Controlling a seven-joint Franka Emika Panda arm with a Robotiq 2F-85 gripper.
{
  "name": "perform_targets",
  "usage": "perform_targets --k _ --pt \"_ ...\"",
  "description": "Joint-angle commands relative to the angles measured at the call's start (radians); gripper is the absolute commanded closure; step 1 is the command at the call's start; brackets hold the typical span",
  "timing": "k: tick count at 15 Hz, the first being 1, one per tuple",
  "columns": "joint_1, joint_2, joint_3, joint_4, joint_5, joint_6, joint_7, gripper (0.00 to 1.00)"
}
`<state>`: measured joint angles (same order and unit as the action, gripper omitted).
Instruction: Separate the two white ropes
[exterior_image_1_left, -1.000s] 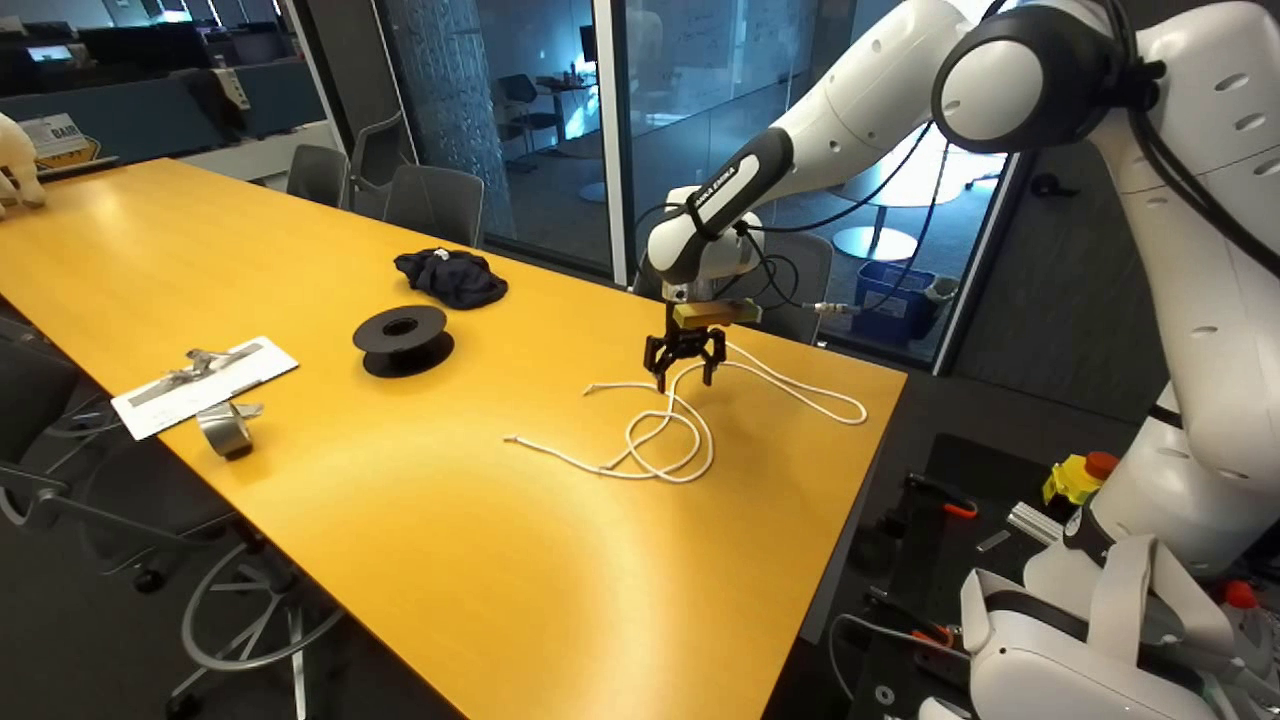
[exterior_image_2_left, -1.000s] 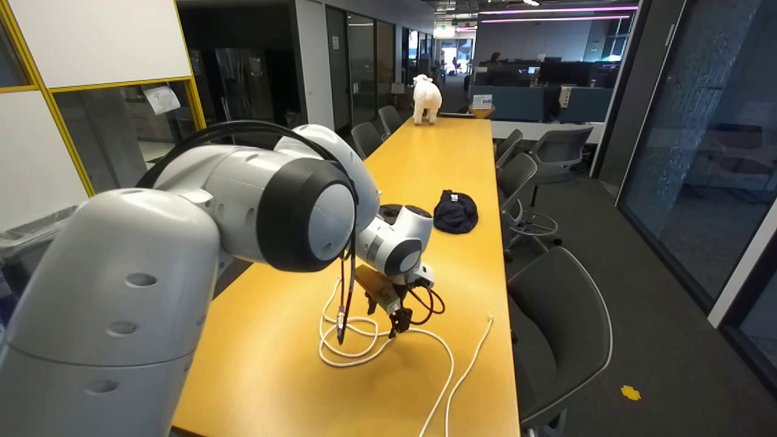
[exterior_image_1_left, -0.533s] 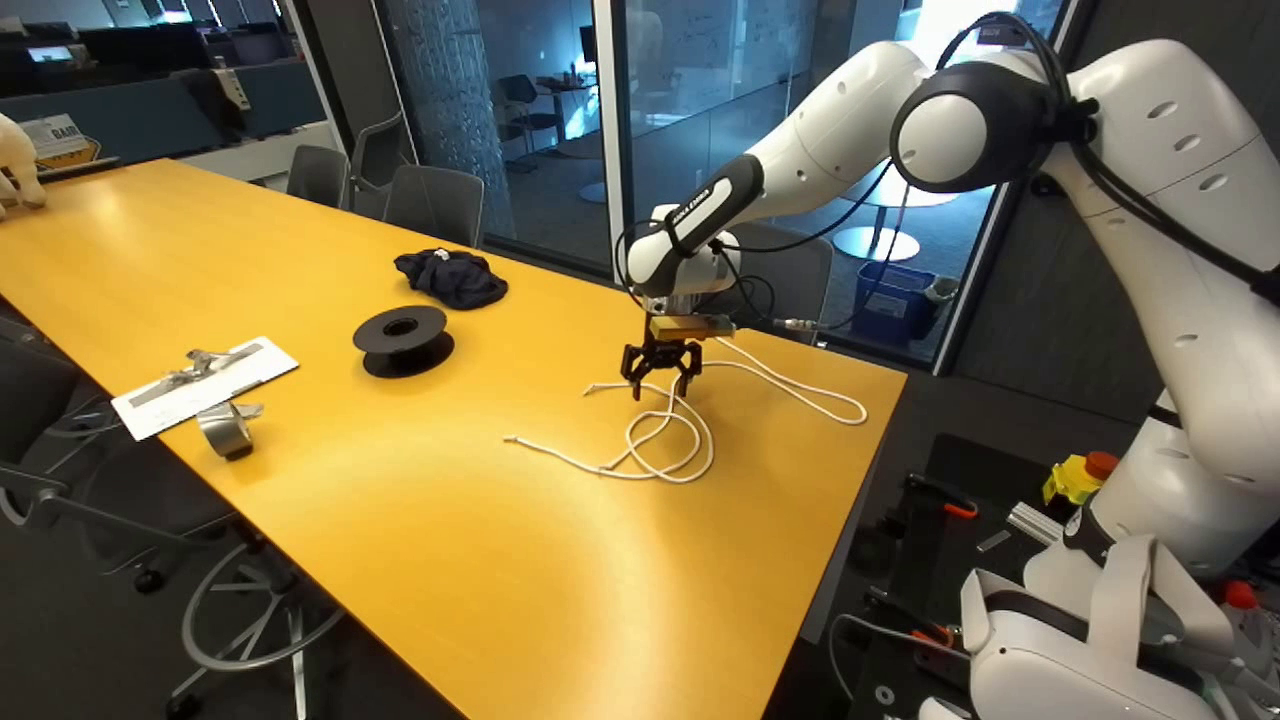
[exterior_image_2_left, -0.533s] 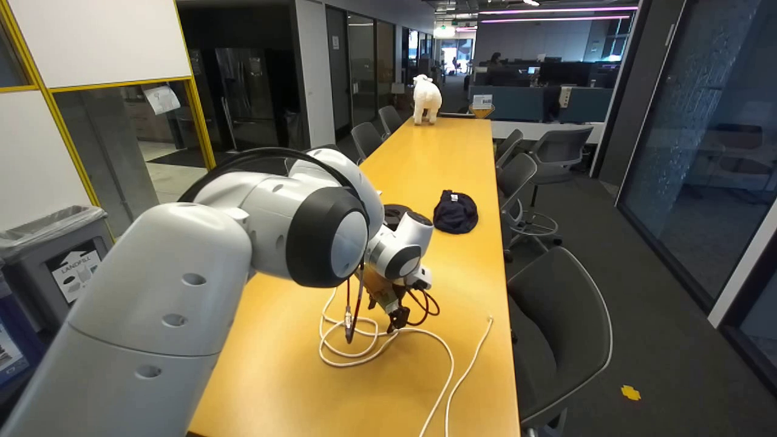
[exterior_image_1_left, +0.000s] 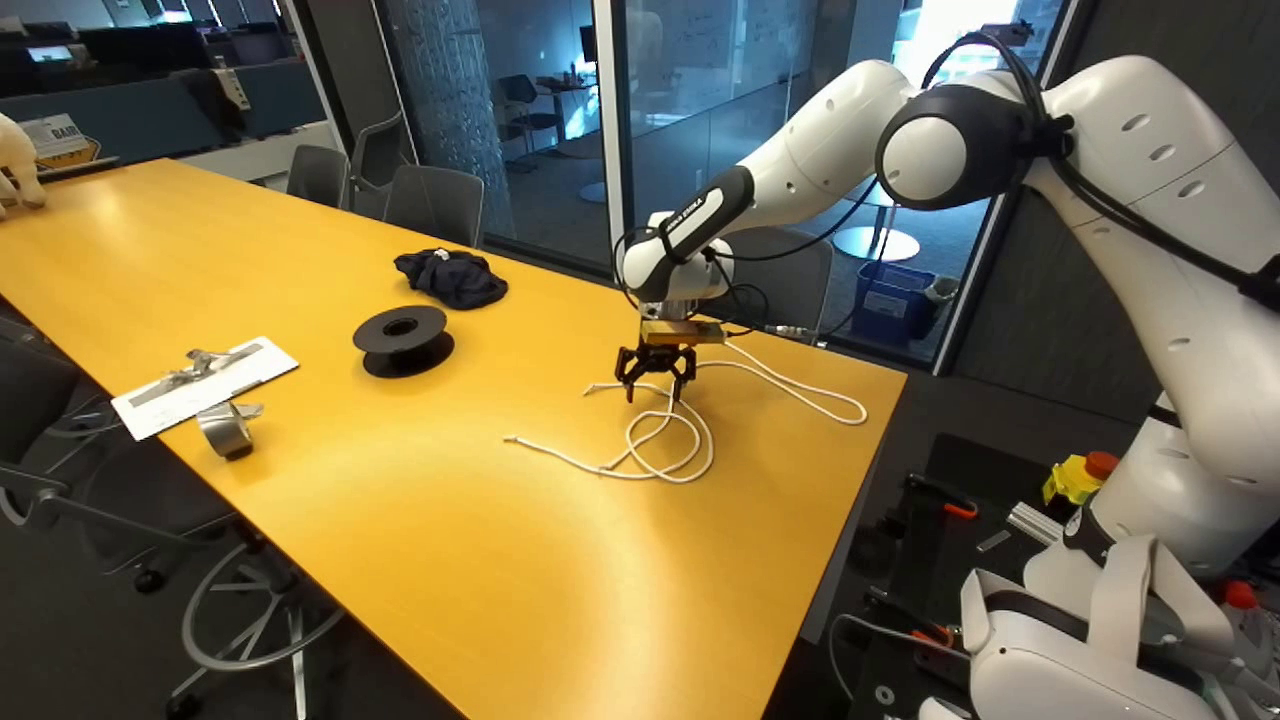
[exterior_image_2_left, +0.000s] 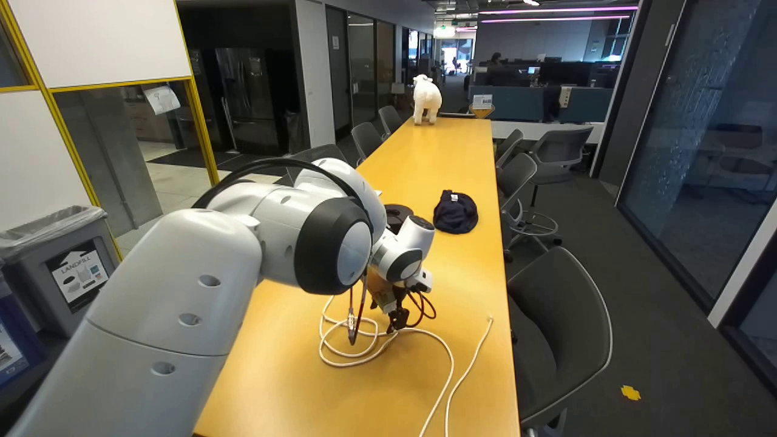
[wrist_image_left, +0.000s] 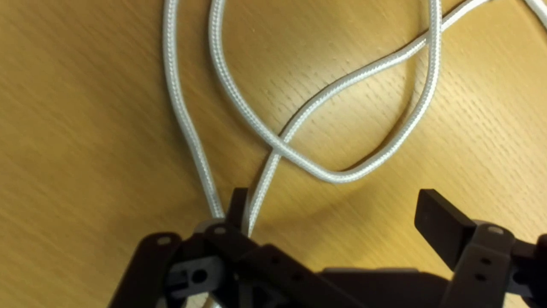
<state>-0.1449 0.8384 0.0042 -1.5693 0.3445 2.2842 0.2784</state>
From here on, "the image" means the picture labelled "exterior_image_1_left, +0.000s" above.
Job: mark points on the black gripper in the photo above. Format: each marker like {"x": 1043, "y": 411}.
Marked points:
{"x": 662, "y": 358}

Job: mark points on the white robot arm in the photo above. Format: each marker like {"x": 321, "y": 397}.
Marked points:
{"x": 1173, "y": 173}

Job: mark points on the black cap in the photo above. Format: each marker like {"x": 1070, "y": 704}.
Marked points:
{"x": 451, "y": 276}

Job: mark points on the blue plastic crate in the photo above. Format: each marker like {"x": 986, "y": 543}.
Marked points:
{"x": 892, "y": 305}

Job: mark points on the white window mullion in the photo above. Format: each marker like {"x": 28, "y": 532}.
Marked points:
{"x": 609, "y": 132}

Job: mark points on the round white table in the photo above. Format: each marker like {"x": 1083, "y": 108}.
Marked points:
{"x": 884, "y": 244}

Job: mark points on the dark grey office chair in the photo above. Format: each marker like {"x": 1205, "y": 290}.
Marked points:
{"x": 317, "y": 176}
{"x": 433, "y": 206}
{"x": 26, "y": 401}
{"x": 382, "y": 154}

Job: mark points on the yellow and red object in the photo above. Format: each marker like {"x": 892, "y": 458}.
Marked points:
{"x": 1064, "y": 482}

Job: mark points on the small silver metal object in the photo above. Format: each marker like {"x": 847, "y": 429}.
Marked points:
{"x": 229, "y": 434}

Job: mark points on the silver metal tool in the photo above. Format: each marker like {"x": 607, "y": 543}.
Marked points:
{"x": 200, "y": 367}

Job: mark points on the white VR headset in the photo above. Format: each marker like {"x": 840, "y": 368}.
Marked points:
{"x": 1064, "y": 667}

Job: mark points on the dark office desk row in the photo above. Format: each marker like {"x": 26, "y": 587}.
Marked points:
{"x": 162, "y": 106}

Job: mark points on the red capped item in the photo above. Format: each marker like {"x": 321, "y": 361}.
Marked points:
{"x": 1241, "y": 598}

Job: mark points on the white labelled box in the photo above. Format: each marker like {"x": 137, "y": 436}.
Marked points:
{"x": 55, "y": 132}

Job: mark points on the white stuffed animal toy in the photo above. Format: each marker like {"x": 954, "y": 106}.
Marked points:
{"x": 18, "y": 162}

